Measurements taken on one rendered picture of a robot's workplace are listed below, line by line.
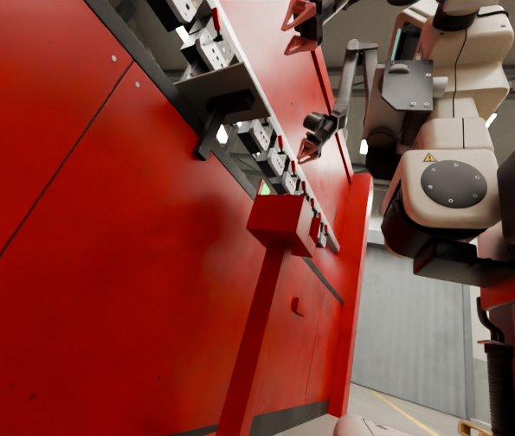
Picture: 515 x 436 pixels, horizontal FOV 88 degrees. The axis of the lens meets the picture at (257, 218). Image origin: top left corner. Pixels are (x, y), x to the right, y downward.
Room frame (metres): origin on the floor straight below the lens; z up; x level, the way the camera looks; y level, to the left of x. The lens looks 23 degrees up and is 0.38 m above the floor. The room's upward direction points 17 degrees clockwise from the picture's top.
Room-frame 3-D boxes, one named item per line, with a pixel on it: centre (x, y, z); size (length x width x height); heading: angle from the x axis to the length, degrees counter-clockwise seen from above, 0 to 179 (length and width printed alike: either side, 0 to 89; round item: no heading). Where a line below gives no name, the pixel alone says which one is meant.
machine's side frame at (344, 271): (2.71, -0.77, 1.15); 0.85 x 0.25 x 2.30; 57
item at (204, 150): (0.61, 0.18, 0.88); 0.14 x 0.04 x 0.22; 57
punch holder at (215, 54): (0.69, 0.34, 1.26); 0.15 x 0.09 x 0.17; 147
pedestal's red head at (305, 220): (0.80, -0.10, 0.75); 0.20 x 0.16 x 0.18; 148
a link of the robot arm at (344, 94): (0.78, -0.19, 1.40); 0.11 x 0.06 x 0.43; 161
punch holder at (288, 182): (1.36, -0.09, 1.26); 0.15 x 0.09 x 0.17; 147
